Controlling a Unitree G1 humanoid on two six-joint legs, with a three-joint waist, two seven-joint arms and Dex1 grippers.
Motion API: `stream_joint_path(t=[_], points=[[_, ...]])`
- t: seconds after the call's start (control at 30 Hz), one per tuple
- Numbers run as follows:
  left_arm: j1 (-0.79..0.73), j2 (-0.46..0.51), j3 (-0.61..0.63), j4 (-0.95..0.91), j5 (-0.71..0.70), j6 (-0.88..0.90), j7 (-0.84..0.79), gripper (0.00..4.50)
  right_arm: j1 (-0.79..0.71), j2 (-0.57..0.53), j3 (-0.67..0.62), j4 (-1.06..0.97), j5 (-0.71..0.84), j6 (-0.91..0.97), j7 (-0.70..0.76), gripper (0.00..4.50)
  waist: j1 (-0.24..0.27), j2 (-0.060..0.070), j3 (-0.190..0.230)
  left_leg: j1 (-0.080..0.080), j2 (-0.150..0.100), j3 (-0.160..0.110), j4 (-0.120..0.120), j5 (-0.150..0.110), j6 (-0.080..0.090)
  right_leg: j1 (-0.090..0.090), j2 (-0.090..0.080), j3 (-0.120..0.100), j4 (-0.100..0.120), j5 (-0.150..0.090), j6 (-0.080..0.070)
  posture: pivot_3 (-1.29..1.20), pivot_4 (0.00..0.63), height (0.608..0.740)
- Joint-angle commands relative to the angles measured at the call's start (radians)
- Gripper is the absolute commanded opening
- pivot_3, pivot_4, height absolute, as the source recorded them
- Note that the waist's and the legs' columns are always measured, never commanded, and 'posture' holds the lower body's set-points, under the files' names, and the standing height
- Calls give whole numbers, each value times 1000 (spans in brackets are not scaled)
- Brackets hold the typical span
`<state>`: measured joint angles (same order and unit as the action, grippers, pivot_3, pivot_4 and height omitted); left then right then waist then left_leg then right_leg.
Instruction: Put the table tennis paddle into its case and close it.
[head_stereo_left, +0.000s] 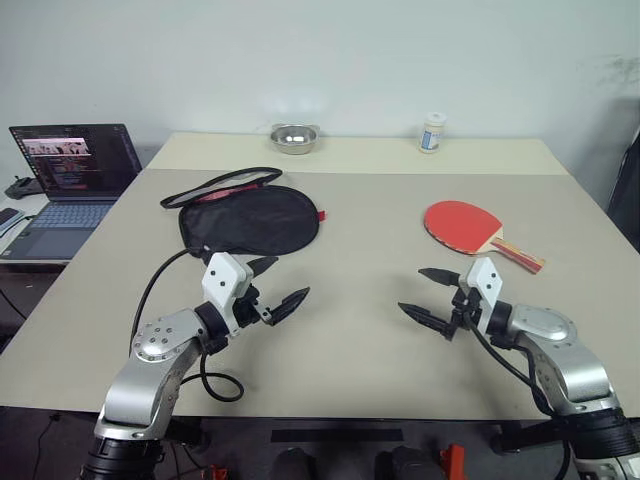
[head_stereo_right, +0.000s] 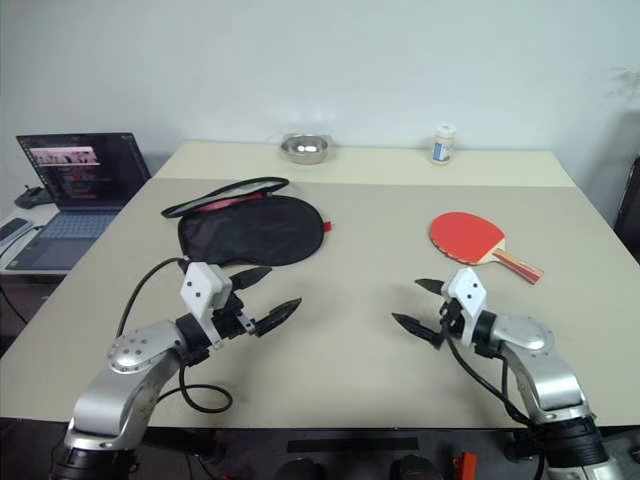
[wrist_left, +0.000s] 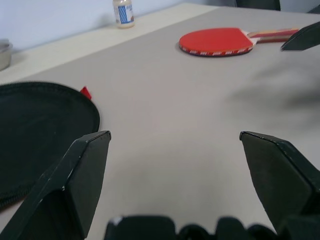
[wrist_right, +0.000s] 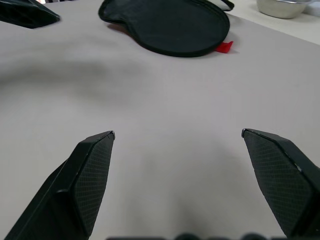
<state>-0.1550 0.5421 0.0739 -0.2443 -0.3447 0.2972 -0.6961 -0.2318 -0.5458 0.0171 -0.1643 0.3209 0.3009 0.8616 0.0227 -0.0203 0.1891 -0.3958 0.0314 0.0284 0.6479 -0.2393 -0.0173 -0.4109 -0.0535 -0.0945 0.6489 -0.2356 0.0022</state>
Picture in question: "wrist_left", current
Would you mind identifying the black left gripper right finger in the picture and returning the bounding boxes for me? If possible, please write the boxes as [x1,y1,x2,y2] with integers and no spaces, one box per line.
[239,130,320,236]

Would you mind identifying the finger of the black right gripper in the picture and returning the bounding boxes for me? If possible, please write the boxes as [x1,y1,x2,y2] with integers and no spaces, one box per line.
[280,21,320,52]

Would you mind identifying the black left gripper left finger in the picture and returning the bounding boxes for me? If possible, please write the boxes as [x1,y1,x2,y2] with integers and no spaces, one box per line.
[0,130,112,240]

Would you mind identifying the red and black paddle case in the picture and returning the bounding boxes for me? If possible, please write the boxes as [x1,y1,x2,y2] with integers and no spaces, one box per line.
[0,79,101,210]

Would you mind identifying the red table tennis paddle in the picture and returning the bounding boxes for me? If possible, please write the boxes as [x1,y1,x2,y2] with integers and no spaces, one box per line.
[178,26,301,58]

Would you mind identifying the stainless steel bowl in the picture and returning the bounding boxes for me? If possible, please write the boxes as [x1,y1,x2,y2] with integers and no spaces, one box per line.
[0,39,13,71]

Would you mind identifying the white plastic bottle blue label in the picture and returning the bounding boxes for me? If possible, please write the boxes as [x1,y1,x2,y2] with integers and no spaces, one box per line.
[112,0,136,29]

